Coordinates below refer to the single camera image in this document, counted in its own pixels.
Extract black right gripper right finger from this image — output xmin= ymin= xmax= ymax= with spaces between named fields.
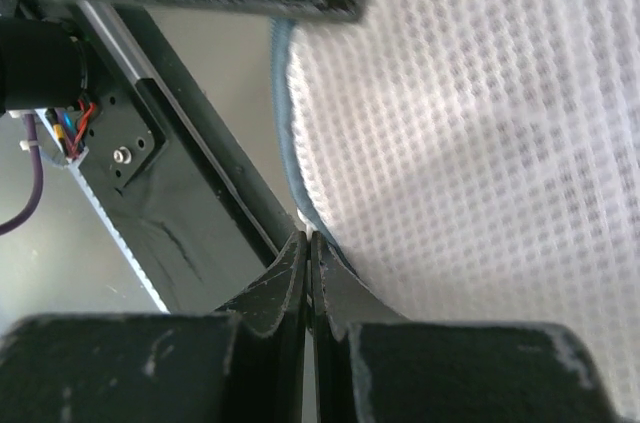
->
xmin=310 ymin=234 xmax=620 ymax=422

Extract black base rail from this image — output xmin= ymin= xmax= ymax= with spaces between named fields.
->
xmin=14 ymin=0 xmax=301 ymax=314

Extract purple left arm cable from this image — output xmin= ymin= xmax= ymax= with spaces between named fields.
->
xmin=0 ymin=112 xmax=45 ymax=237

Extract white mesh laundry bag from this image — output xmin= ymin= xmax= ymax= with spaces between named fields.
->
xmin=272 ymin=0 xmax=639 ymax=420

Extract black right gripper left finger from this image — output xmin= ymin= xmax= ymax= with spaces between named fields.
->
xmin=1 ymin=232 xmax=307 ymax=422

